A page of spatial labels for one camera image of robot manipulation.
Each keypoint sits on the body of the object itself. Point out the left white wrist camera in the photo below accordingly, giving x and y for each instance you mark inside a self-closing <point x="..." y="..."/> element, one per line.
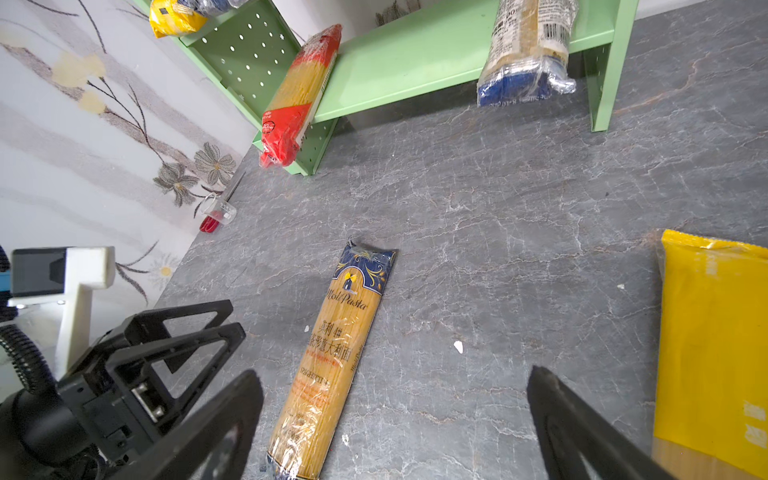
<point x="67" y="277"/>

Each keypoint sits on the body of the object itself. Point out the red handled scissors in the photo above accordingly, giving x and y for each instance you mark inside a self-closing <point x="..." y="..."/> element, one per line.
<point x="229" y="190"/>

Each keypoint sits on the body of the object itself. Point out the blue gold Meli pasta bag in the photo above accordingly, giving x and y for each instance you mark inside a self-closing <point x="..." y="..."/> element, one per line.
<point x="304" y="432"/>

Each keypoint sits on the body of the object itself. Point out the clear barcode spaghetti bag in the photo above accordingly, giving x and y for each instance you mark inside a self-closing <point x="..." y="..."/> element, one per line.
<point x="529" y="53"/>

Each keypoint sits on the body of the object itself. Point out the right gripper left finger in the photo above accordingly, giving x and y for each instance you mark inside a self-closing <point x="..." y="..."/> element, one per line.
<point x="214" y="443"/>

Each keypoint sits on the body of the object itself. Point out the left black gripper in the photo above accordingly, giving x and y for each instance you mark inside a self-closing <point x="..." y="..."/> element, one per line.
<point x="114" y="391"/>

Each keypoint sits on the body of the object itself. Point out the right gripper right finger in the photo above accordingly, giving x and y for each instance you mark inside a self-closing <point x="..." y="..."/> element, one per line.
<point x="574" y="439"/>

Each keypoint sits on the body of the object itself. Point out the red spaghetti bag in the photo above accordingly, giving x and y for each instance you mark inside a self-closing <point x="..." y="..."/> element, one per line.
<point x="295" y="102"/>

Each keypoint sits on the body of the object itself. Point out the blue portrait spaghetti bag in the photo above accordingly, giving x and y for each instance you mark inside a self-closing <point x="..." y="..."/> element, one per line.
<point x="211" y="8"/>

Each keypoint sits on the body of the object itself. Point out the green two-tier shelf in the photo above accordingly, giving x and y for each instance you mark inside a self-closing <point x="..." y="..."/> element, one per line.
<point x="246" y="53"/>

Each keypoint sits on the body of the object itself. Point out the yellow label spaghetti bag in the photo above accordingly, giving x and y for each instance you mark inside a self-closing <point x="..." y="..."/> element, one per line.
<point x="175" y="18"/>

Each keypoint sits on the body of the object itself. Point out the yellow Pastatime bag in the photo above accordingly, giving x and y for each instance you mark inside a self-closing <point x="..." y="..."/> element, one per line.
<point x="711" y="395"/>

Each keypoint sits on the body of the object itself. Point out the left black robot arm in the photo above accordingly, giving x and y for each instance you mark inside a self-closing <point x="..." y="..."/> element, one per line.
<point x="40" y="438"/>

